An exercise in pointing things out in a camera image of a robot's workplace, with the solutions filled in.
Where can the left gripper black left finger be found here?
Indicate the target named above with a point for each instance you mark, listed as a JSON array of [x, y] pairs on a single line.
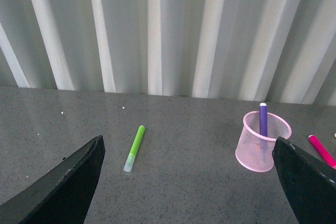
[[64, 194]]

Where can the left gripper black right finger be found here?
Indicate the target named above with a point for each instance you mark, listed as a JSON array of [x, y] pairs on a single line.
[[308, 183]]

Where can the purple highlighter pen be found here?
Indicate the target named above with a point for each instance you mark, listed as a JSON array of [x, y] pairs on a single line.
[[263, 128]]

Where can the pink highlighter pen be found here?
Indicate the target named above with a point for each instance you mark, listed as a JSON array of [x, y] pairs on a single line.
[[322, 151]]

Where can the green highlighter pen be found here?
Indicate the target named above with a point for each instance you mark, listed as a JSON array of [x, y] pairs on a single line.
[[134, 149]]

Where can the white pleated curtain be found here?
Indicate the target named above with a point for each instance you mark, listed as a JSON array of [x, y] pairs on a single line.
[[252, 50]]

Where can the pink mesh pen cup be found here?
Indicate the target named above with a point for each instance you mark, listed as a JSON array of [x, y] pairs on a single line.
[[254, 151]]

